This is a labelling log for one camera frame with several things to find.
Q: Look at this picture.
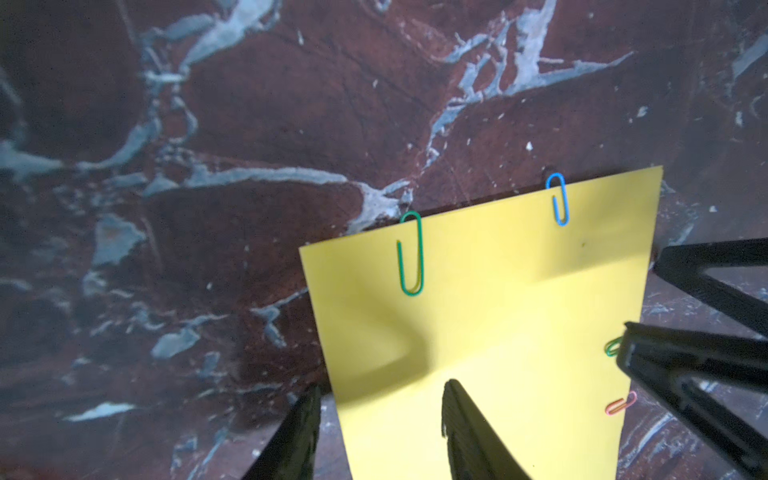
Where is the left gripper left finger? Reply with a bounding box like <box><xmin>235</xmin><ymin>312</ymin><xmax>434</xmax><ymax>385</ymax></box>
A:
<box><xmin>241</xmin><ymin>385</ymin><xmax>321</xmax><ymax>480</ymax></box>

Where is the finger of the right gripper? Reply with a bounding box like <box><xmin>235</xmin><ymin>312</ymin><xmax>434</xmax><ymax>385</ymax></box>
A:
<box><xmin>652</xmin><ymin>238</ymin><xmax>768</xmax><ymax>337</ymax></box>
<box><xmin>616</xmin><ymin>322</ymin><xmax>767</xmax><ymax>479</ymax></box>

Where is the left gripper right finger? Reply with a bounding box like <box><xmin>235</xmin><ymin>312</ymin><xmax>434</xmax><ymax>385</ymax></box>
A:
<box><xmin>441</xmin><ymin>379</ymin><xmax>530</xmax><ymax>480</ymax></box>

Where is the yellow paper sheet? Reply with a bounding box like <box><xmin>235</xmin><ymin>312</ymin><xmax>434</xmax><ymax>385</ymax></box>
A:
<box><xmin>300</xmin><ymin>167</ymin><xmax>663</xmax><ymax>479</ymax></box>

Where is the green paperclip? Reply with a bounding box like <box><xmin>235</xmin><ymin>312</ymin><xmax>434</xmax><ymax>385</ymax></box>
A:
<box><xmin>604</xmin><ymin>336</ymin><xmax>623</xmax><ymax>357</ymax></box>
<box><xmin>396</xmin><ymin>210</ymin><xmax>425</xmax><ymax>297</ymax></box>

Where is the blue paperclip on yellow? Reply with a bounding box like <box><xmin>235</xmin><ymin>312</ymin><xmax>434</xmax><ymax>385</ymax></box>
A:
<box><xmin>545</xmin><ymin>173</ymin><xmax>570</xmax><ymax>227</ymax></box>

